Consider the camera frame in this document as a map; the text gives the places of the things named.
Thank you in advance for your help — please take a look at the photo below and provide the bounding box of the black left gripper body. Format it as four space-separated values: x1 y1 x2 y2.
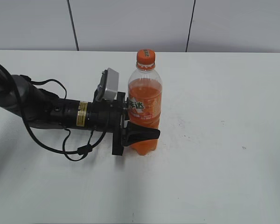
111 92 129 156

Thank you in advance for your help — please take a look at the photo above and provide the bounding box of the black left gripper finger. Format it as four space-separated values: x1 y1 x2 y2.
126 122 161 147

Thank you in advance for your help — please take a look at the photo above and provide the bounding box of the orange soda plastic bottle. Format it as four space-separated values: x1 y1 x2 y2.
127 62 163 155

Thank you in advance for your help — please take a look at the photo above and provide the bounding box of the orange bottle cap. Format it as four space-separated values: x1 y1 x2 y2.
136 49 155 65

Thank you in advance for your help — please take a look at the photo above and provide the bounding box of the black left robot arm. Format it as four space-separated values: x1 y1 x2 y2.
0 65 160 155

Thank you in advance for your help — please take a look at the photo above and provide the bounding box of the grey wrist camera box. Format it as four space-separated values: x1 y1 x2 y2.
94 68 119 102

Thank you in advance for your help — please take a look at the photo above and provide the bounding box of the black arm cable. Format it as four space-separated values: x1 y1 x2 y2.
0 56 108 161

